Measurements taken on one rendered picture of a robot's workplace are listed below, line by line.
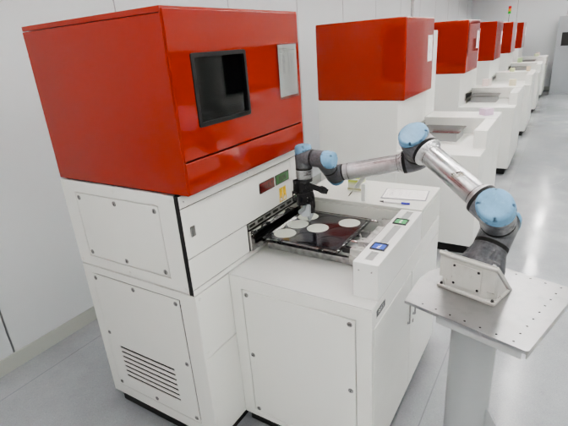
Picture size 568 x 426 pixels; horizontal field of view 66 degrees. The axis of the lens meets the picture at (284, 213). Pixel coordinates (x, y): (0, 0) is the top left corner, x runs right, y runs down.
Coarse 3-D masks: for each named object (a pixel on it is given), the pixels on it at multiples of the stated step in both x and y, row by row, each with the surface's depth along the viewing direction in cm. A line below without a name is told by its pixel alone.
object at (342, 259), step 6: (270, 246) 198; (276, 246) 196; (282, 246) 195; (288, 246) 193; (294, 246) 192; (294, 252) 192; (300, 252) 190; (306, 252) 189; (312, 252) 187; (318, 252) 185; (324, 252) 185; (324, 258) 185; (330, 258) 183; (336, 258) 181; (342, 258) 180; (348, 258) 178; (348, 264) 179
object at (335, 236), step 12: (324, 216) 209; (336, 216) 208; (276, 228) 200; (288, 228) 199; (300, 228) 198; (336, 228) 195; (348, 228) 194; (288, 240) 186; (300, 240) 186; (312, 240) 185; (324, 240) 184; (336, 240) 183
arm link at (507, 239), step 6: (516, 216) 150; (516, 222) 147; (480, 228) 153; (516, 228) 149; (480, 234) 152; (486, 234) 150; (510, 234) 146; (498, 240) 148; (504, 240) 148; (510, 240) 149; (510, 246) 149
